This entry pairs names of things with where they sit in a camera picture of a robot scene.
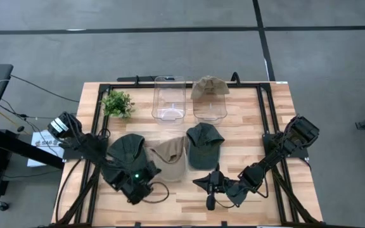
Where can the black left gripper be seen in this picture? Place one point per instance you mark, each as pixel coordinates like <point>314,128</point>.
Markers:
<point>135,174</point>

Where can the green potted plant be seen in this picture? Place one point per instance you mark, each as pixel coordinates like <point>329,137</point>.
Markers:
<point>117,104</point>

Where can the clear plastic bin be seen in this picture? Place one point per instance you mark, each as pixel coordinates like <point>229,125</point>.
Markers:
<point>169,101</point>
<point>209,111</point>

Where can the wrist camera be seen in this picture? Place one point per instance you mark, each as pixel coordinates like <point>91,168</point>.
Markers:
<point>238,196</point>
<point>138,194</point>

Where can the dark green cap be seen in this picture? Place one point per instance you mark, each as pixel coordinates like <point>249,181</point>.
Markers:
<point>127,147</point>
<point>204,149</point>

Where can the white printed paper sheet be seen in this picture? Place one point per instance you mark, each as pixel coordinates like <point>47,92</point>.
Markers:
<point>44,152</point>

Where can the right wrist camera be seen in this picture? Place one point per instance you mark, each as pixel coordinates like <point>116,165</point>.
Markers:
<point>238,196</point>

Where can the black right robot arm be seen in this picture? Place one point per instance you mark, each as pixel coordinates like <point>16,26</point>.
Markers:
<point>277,152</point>

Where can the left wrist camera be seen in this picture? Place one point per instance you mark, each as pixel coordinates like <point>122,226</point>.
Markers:
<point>138,194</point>

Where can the black aluminium frame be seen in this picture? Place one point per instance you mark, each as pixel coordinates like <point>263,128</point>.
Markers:
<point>105,88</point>

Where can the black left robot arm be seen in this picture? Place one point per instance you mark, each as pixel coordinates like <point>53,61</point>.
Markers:
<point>87,147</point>

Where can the beige cap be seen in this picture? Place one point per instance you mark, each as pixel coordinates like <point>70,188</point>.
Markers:
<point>209,87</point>
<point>170,164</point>

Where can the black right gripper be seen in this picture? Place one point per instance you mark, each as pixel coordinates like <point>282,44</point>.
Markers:
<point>233,183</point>

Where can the black table clamp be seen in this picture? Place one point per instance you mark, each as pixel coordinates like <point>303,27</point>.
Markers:
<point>137,79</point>
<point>137,224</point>
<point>224,223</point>
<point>235,77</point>

